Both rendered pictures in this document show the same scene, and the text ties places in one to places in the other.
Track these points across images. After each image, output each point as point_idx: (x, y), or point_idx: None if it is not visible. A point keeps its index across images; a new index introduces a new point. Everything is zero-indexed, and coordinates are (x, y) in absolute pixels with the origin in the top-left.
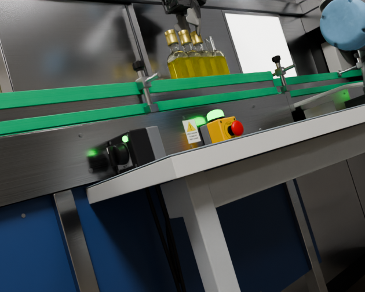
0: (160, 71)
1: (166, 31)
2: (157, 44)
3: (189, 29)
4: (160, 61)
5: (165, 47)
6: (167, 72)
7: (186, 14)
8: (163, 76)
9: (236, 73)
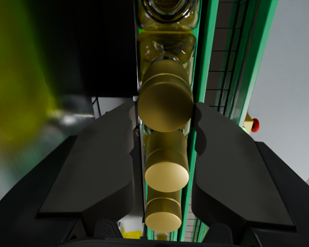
0: (68, 135)
1: (166, 231)
2: (6, 186)
3: (132, 126)
4: (50, 147)
5: None
6: (63, 112)
7: (113, 222)
8: (73, 123)
9: (259, 68)
